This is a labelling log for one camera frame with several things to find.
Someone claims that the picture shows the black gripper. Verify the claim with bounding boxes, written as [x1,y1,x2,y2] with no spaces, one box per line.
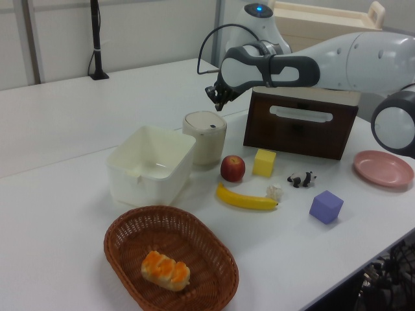
[204,73,241,113]

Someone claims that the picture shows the brown box with cream lid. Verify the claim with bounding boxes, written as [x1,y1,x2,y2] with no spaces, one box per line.
[243,86,361,161]

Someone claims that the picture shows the bread loaf with orange glaze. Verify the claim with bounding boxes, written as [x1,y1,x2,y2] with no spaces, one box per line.
[141,249,191,292]

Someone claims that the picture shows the black camera stand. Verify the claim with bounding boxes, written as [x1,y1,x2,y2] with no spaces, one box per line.
[87,0,110,80]

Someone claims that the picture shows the yellow foam cube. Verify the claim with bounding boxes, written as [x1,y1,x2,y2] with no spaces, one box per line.
[252,148,278,178]

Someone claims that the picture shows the purple foam cube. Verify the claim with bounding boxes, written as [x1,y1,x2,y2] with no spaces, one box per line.
[309,190,344,225]

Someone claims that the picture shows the panda toy figure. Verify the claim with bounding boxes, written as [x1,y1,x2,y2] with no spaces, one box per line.
[287,171,318,189]

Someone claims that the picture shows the pink plate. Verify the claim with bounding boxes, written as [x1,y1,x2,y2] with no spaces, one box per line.
[353,150,415,189]

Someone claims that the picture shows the cream plastic storage bin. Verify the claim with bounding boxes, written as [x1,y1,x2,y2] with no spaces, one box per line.
[105,125,197,207]

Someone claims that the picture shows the black tangled cables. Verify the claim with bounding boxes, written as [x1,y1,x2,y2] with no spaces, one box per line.
[356,239,415,311]

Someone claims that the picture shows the beige trash can with lid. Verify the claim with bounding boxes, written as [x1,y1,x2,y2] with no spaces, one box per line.
[182,111,227,170]

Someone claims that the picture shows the yellow banana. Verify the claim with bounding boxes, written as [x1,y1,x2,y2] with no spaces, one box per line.
[216,181,280,212]

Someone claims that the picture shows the crumpled white paper ball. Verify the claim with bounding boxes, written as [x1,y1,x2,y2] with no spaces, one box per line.
[265,184,285,203]

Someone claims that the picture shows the red apple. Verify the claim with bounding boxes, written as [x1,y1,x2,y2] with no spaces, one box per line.
[220,155,246,183]

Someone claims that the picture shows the cream crate with handle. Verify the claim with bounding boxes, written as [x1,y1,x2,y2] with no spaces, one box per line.
[274,1,386,46]

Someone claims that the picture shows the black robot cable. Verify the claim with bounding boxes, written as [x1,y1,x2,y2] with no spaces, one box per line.
[196,24,270,88]

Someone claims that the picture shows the brown wicker basket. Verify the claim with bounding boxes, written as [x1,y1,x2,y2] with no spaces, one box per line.
[103,205,240,311]

